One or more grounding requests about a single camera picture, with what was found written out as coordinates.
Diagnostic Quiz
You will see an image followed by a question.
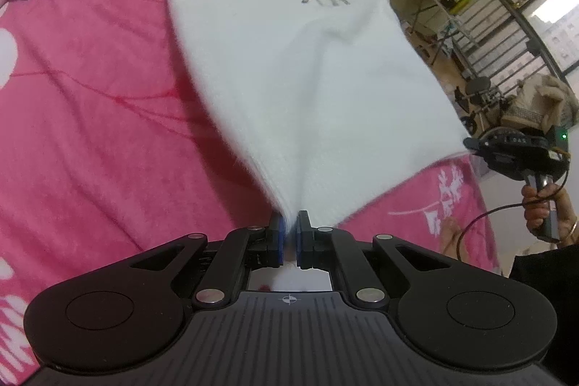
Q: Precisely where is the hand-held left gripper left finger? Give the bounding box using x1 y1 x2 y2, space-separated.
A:
129 212 287 309

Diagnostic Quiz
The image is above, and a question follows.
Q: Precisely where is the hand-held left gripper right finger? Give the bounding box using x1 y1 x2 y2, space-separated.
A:
294 209 453 306

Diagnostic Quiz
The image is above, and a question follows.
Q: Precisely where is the white fuzzy sweater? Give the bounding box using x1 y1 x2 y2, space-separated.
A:
54 0 471 292

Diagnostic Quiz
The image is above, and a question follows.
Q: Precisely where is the person's right hand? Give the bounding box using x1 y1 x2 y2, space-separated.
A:
520 182 577 242

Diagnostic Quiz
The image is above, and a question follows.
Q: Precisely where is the beige coat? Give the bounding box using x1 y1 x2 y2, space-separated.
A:
511 76 579 129

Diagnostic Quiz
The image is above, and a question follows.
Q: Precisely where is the wheelchair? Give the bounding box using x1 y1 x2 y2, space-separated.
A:
455 76 512 133

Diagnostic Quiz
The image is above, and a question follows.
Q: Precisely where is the person's bare foot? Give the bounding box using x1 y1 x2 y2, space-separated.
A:
436 216 462 255

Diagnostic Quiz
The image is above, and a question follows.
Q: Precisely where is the metal window railing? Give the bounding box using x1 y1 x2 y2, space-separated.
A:
452 0 579 97

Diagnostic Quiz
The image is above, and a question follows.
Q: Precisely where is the person's dark clothing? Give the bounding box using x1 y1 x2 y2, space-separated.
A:
509 248 579 386

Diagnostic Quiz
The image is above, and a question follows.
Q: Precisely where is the pink floral blanket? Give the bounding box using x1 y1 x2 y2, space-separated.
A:
0 0 503 386

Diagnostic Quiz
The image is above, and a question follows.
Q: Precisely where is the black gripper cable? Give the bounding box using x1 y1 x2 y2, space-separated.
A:
455 173 571 262

